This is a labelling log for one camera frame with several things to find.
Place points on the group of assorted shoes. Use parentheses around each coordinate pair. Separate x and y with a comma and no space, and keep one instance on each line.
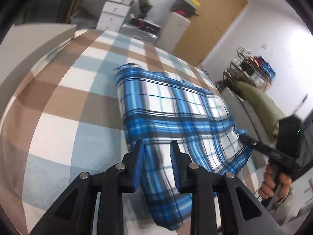
(259,64)

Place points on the wooden door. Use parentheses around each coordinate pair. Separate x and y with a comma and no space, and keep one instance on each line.
(215,24)

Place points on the brown white checkered bedsheet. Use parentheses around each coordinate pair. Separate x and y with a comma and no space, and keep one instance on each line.
(73,102)

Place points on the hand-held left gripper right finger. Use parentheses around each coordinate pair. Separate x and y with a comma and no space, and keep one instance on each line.
(174,166)

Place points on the yellow shoe box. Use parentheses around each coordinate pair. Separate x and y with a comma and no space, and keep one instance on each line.
(189,0)

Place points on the dark wrapped flower bouquet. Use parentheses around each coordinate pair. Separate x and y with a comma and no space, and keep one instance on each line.
(145,6)

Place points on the person's right forearm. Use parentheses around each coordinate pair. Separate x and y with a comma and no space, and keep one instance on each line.
(288,208)

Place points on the dark grey cloth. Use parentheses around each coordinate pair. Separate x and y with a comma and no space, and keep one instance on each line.
(85,14)

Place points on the black shoe box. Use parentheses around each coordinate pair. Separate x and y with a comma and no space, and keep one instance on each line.
(182,5)

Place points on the dark red shoe box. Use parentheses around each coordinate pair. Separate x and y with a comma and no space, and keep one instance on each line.
(183,13)

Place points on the white cabinet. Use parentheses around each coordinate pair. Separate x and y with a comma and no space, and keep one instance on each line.
(173,31)

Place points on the olive green pillow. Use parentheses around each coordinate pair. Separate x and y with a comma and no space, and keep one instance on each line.
(261,105)

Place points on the grey blanket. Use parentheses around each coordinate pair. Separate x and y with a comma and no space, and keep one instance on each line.
(29,36)

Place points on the person's right hand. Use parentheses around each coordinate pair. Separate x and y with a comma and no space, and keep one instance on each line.
(267,183)

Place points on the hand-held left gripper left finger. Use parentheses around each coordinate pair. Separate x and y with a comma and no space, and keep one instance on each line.
(140,166)

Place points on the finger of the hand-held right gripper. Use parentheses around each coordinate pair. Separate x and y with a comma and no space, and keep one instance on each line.
(254,143)

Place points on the silver suitcase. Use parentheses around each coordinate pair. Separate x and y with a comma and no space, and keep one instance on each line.
(137,35)

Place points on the wooden shoe rack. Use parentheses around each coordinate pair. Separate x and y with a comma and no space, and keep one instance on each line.
(244,76)

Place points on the blue plaid shirt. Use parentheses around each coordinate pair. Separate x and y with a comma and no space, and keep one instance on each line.
(183,107)

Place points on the black box with red print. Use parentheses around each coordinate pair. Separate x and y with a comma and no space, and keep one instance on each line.
(149,26)

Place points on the white drawer unit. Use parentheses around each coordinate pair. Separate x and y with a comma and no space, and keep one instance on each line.
(113,16)

